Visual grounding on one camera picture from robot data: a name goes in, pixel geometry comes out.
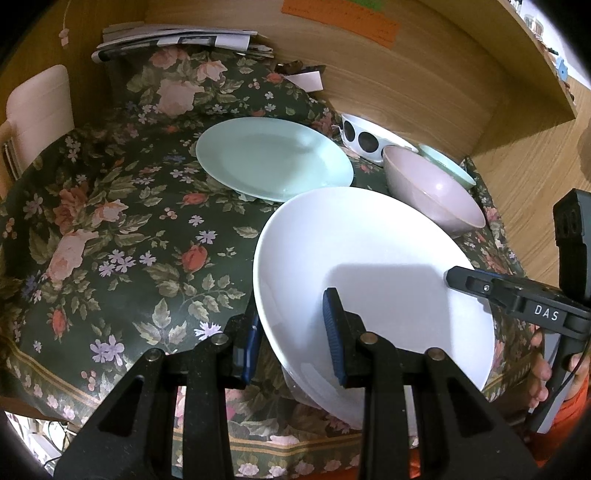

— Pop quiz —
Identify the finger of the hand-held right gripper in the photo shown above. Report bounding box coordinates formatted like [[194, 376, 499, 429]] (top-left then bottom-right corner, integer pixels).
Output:
[[445, 266, 522, 318]]

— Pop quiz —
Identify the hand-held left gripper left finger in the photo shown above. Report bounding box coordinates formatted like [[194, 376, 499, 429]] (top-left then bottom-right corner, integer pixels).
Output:
[[54, 305, 265, 480]]

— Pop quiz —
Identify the stack of papers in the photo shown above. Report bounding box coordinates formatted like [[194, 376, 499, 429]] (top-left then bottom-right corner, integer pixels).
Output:
[[91, 23, 278, 63]]

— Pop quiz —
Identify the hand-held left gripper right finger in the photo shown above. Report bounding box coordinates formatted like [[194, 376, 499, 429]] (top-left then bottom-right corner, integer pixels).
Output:
[[322, 287, 539, 480]]

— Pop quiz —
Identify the orange paper sheet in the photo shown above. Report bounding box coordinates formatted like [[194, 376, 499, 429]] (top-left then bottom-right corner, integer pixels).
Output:
[[281, 0, 400, 51]]

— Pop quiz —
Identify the person's right forearm orange sleeve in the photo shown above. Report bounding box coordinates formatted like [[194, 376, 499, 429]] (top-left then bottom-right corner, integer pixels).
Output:
[[531, 383, 591, 464]]

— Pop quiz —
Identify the pink bowl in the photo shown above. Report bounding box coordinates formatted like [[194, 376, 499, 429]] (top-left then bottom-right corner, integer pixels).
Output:
[[382, 145, 486, 234]]

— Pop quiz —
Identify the mint green plate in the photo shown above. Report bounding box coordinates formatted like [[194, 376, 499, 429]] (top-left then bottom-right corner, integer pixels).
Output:
[[195, 117, 355, 203]]

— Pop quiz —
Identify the large white plate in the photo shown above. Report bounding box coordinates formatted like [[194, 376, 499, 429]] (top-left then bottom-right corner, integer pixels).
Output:
[[253, 187, 497, 430]]

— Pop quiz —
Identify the person's right hand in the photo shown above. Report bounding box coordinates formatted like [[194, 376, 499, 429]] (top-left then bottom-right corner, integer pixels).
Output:
[[526, 330, 591, 409]]

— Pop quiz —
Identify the dark floral tablecloth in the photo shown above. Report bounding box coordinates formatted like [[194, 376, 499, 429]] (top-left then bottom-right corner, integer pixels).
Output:
[[0, 48, 546, 480]]

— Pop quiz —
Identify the white bowl with black dots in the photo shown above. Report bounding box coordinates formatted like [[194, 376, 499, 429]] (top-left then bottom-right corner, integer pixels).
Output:
[[341, 113, 419, 167]]

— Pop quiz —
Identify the small mint green bowl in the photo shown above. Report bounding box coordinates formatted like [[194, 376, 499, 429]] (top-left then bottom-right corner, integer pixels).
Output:
[[418, 144, 476, 190]]

